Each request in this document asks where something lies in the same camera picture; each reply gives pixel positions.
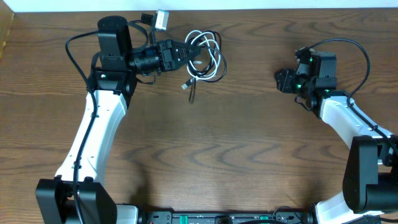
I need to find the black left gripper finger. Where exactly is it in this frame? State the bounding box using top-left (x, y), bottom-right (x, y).
top-left (185, 44), bottom-right (201, 55)
top-left (185, 53), bottom-right (200, 66)

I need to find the white usb cable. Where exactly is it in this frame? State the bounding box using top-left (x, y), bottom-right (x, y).
top-left (181, 29), bottom-right (221, 91)

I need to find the black usb cable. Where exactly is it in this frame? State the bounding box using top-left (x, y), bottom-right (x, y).
top-left (187, 30), bottom-right (228, 105)

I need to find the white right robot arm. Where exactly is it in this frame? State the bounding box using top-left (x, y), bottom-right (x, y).
top-left (275, 48), bottom-right (397, 223)

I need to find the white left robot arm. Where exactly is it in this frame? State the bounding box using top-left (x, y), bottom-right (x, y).
top-left (35, 10), bottom-right (201, 223)

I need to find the brown cardboard side panel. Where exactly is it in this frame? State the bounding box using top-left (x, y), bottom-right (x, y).
top-left (0, 0), bottom-right (14, 58)

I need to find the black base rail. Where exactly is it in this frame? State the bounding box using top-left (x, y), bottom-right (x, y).
top-left (137, 207), bottom-right (318, 224)

